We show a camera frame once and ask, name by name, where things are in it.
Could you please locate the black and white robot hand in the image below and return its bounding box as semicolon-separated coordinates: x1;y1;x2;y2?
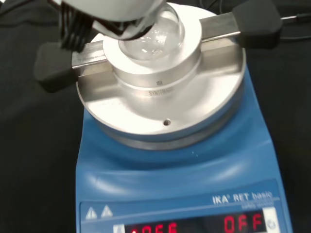
46;0;168;53

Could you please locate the clear round-bottom flask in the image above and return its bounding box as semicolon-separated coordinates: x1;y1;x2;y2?
118;4;183;61

